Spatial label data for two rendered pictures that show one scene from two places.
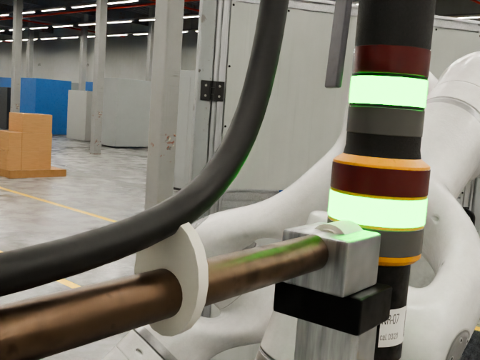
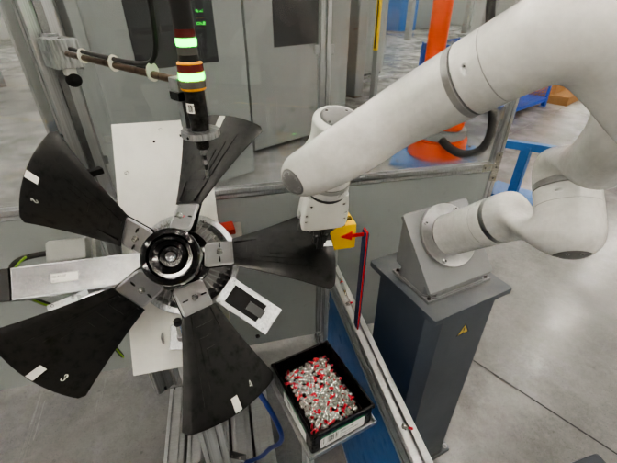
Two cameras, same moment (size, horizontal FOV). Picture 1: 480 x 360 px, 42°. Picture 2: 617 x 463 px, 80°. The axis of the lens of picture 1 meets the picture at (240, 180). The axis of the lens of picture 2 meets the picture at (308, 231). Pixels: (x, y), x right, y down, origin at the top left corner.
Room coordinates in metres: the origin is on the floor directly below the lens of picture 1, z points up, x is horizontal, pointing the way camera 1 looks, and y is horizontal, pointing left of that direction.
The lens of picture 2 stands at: (0.54, -0.72, 1.67)
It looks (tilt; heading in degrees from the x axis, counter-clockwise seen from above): 33 degrees down; 95
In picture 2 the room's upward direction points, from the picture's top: straight up
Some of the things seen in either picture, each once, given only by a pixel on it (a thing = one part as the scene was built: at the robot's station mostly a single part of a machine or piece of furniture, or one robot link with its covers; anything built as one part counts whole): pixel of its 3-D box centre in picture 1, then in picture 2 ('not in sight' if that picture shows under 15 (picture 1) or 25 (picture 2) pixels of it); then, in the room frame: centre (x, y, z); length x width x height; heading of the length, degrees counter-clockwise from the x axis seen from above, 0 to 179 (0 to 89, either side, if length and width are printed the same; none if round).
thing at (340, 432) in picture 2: not in sight; (319, 391); (0.52, -0.16, 0.85); 0.22 x 0.17 x 0.07; 123
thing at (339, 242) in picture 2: not in sight; (333, 226); (0.53, 0.33, 1.02); 0.16 x 0.10 x 0.11; 108
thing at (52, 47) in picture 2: not in sight; (60, 51); (-0.22, 0.31, 1.54); 0.10 x 0.07 x 0.09; 143
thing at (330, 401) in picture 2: not in sight; (319, 394); (0.52, -0.17, 0.84); 0.19 x 0.14 x 0.05; 123
